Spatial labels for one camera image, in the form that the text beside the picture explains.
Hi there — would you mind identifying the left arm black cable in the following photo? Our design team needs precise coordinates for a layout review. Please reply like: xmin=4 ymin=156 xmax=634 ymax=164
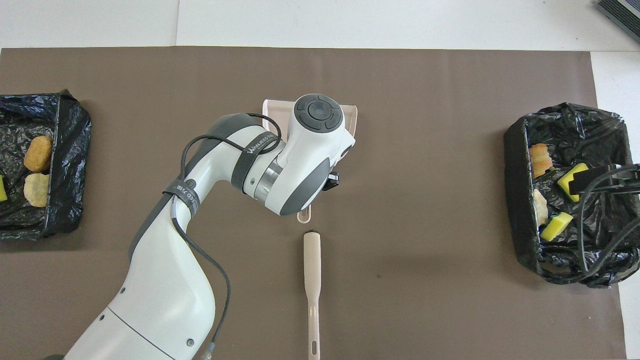
xmin=170 ymin=113 xmax=283 ymax=357

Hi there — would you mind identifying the notched yellow sponge piece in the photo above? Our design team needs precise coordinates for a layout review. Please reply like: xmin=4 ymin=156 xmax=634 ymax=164
xmin=556 ymin=163 xmax=591 ymax=203

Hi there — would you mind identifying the black bag lined bin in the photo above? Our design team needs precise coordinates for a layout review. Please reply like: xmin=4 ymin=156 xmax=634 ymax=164
xmin=0 ymin=90 xmax=92 ymax=241
xmin=502 ymin=102 xmax=640 ymax=288

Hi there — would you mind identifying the pale whitish bread chunk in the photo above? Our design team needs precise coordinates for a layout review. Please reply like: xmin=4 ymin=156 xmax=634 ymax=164
xmin=532 ymin=188 xmax=550 ymax=227

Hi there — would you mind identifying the dark ribbed device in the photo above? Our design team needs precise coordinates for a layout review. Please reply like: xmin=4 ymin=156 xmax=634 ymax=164
xmin=595 ymin=0 xmax=640 ymax=43

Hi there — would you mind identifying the pale pink plastic dustpan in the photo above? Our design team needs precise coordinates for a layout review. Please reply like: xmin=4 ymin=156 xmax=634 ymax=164
xmin=262 ymin=98 xmax=360 ymax=224

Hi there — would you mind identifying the striped croissant piece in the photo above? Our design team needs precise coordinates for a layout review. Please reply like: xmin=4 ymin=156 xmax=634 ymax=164
xmin=529 ymin=143 xmax=555 ymax=179

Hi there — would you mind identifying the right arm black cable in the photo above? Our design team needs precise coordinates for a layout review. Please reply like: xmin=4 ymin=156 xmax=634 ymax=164
xmin=576 ymin=167 xmax=640 ymax=281

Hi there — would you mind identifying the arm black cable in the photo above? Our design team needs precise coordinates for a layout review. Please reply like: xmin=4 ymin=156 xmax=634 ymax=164
xmin=576 ymin=167 xmax=640 ymax=281
xmin=170 ymin=113 xmax=283 ymax=357

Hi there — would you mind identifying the yellow green-backed sponge piece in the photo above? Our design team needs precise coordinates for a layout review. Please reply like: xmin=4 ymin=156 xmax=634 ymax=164
xmin=539 ymin=211 xmax=574 ymax=243

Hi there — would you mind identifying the pale bread piece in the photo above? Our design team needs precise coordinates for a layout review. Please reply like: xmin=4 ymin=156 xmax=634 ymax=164
xmin=24 ymin=173 xmax=50 ymax=208

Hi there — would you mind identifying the beige black-bristle hand brush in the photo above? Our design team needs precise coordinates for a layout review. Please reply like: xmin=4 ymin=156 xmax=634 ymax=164
xmin=303 ymin=230 xmax=322 ymax=360

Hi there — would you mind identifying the brown table mat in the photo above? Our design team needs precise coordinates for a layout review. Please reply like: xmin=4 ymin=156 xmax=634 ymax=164
xmin=0 ymin=46 xmax=628 ymax=360

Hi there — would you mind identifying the brown oval croquette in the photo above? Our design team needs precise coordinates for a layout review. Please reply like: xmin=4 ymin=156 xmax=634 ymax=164
xmin=23 ymin=136 xmax=54 ymax=174

